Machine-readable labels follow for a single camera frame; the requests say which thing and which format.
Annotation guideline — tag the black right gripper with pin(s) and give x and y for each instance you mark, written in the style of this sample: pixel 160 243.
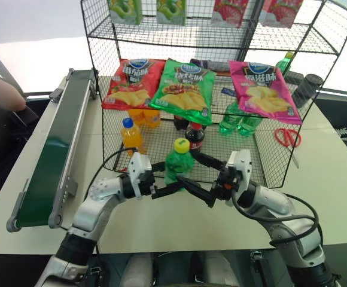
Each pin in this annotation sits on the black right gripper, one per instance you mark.
pixel 223 185

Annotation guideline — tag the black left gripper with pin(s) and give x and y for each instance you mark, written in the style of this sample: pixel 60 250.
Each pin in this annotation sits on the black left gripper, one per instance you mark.
pixel 147 183

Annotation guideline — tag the green bottle with yellow cap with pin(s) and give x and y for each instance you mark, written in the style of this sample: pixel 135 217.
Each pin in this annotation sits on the green bottle with yellow cap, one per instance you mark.
pixel 179 164

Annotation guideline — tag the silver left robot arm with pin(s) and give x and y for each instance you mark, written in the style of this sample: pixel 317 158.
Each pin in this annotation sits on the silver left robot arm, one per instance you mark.
pixel 92 209

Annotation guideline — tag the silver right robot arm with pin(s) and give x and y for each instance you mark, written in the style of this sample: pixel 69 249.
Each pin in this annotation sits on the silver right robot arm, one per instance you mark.
pixel 284 218

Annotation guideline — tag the person's bare forearm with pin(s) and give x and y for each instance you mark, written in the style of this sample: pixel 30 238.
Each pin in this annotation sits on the person's bare forearm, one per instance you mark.
pixel 3 92

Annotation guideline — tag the green conveyor belt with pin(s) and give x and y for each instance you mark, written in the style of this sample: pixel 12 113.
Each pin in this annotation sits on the green conveyor belt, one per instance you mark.
pixel 57 149

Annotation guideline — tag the cola bottle with red label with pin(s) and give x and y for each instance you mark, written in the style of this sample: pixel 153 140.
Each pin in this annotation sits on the cola bottle with red label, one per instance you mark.
pixel 195 137
pixel 180 122

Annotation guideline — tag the orange soda bottle blue cap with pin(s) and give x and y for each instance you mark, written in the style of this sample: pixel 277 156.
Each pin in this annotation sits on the orange soda bottle blue cap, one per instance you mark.
pixel 131 136

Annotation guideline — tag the green soda bottle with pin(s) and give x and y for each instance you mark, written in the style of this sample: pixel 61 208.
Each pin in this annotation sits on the green soda bottle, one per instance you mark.
pixel 229 121
pixel 249 125

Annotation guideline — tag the green chips bag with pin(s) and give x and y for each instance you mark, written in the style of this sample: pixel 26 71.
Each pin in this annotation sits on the green chips bag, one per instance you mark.
pixel 185 92

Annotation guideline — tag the small blue card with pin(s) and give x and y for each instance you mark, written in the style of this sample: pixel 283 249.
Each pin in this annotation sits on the small blue card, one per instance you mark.
pixel 228 91

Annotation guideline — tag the dark rounded robot body shape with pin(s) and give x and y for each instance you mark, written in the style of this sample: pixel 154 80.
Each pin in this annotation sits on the dark rounded robot body shape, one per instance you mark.
pixel 176 269

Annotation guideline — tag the red chips bag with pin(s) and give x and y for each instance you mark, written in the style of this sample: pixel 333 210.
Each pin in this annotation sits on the red chips bag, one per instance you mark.
pixel 131 86

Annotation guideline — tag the pink chips bag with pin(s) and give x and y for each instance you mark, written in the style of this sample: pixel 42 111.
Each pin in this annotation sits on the pink chips bag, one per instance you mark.
pixel 263 92

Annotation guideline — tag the black table clamp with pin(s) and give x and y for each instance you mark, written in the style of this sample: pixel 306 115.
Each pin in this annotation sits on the black table clamp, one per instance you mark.
pixel 259 267

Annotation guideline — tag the dark round jar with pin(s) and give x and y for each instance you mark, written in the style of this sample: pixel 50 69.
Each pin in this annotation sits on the dark round jar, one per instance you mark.
pixel 294 82
pixel 309 88

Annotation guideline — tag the strawberry drink carton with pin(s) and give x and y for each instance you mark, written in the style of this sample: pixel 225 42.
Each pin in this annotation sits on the strawberry drink carton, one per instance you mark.
pixel 228 12

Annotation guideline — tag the green drink carton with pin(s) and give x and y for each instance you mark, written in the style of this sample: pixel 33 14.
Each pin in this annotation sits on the green drink carton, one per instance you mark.
pixel 171 11

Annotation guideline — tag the green hanging snack packets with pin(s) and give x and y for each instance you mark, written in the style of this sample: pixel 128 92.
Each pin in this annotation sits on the green hanging snack packets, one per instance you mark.
pixel 125 10

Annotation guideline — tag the red hanging snack packets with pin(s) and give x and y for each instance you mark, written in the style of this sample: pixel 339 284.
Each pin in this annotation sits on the red hanging snack packets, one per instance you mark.
pixel 278 12

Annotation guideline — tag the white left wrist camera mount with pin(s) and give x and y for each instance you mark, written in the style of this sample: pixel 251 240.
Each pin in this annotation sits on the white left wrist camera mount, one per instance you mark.
pixel 137 167

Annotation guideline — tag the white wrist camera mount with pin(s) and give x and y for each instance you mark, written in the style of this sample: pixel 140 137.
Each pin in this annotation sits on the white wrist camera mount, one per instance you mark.
pixel 241 163
pixel 137 167

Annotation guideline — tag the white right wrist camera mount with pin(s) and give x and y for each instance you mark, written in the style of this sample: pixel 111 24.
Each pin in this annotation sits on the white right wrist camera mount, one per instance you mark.
pixel 241 163

